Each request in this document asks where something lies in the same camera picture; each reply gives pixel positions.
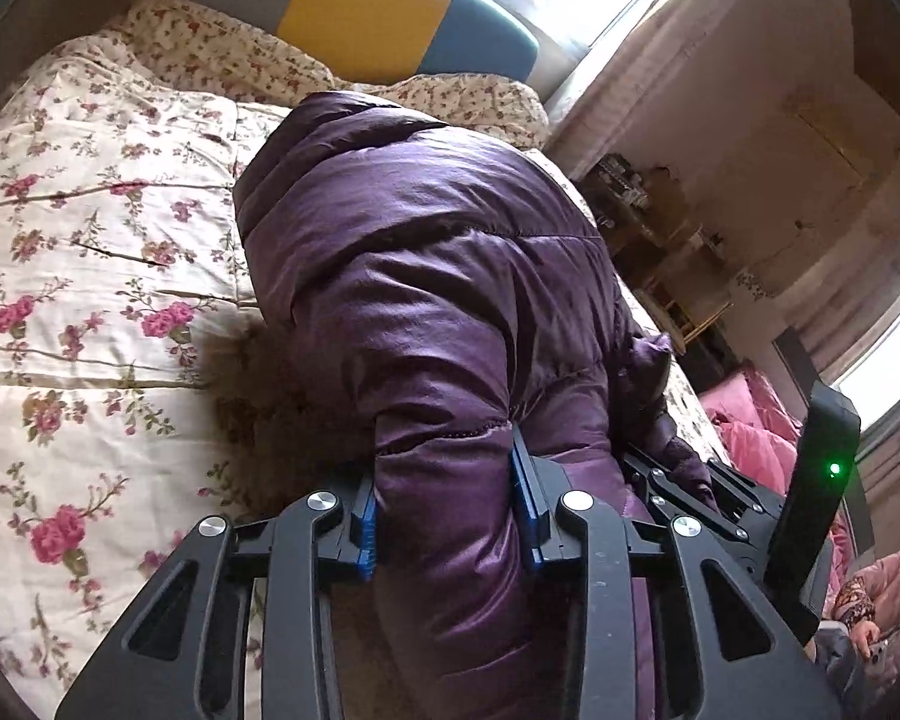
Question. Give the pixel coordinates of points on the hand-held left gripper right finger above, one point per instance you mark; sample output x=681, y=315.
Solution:
x=529, y=517

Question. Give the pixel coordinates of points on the pink quilt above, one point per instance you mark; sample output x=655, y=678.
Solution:
x=757, y=435

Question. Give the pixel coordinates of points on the grey yellow teal headboard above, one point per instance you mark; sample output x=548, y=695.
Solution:
x=367, y=0

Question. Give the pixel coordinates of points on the floral pillow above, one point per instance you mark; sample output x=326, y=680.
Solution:
x=217, y=52

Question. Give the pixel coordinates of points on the pale pink curtain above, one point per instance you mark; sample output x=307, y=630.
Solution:
x=645, y=75

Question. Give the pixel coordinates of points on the person's right hand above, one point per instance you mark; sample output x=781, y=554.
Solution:
x=866, y=634

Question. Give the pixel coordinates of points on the large floral print quilt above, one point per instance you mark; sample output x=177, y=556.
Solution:
x=82, y=240

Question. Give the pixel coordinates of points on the person's right forearm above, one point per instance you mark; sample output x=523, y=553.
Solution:
x=885, y=585

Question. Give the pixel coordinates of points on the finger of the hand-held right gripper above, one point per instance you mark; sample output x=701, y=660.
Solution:
x=667, y=491
x=742, y=491

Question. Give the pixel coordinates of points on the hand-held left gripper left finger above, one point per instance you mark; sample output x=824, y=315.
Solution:
x=366, y=532

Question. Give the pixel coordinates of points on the purple down jacket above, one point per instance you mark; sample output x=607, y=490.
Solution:
x=420, y=277

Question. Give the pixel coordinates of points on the cluttered wooden rack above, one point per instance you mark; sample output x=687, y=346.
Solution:
x=630, y=195

